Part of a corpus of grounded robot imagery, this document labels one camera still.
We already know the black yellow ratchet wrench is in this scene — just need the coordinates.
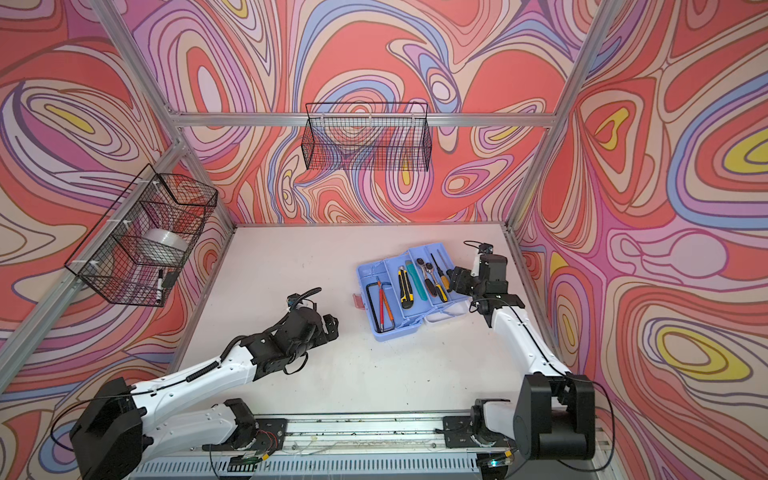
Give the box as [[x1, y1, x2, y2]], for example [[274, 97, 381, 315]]
[[425, 262, 448, 303]]

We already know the black wire basket back wall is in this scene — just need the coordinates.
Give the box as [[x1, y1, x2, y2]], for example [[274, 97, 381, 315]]
[[301, 101, 432, 173]]

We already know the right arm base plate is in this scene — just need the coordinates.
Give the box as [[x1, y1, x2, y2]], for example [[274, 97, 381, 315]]
[[434, 415, 515, 449]]

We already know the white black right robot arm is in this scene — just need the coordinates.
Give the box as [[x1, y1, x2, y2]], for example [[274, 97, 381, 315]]
[[448, 243, 596, 461]]

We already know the black red ratchet wrench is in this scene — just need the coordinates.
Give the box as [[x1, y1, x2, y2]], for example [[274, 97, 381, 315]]
[[417, 257, 439, 298]]

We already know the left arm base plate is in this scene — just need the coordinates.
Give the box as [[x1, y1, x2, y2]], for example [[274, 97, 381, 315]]
[[224, 417, 288, 453]]

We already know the orange handled screwdriver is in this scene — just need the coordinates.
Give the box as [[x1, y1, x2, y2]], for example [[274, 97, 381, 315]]
[[381, 282, 395, 329]]

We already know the teal utility knife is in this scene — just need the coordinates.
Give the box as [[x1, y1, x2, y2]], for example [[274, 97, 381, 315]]
[[405, 261, 428, 302]]

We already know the aluminium corner frame post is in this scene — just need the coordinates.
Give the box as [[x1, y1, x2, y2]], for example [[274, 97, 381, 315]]
[[505, 1, 625, 232]]

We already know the black yellow long screwdriver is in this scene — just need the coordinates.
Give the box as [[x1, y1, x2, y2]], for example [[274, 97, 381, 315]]
[[437, 250, 451, 280]]

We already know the black wire basket left wall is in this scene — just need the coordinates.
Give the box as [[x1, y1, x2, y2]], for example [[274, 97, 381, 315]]
[[65, 166, 218, 308]]

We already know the black marker pen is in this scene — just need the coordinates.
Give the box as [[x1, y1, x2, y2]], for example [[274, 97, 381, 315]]
[[155, 269, 164, 306]]

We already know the silver tape roll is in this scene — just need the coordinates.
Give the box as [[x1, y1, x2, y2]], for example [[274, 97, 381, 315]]
[[142, 228, 188, 251]]

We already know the white and blue tool box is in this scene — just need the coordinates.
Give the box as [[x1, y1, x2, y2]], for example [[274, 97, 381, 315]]
[[356, 243, 470, 342]]

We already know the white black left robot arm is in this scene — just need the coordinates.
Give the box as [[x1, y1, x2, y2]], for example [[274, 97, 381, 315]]
[[69, 307, 339, 479]]

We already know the red handled screwdriver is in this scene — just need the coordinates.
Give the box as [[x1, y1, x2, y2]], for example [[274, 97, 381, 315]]
[[377, 281, 385, 333]]

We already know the black wire basket wall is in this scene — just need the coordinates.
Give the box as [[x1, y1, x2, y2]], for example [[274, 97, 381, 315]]
[[301, 101, 432, 173], [65, 166, 218, 308]]

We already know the aluminium front rail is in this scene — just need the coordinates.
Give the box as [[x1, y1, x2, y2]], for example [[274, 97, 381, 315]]
[[167, 410, 613, 463]]

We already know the black hex key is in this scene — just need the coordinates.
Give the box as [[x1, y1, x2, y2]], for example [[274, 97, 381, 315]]
[[366, 282, 396, 334]]

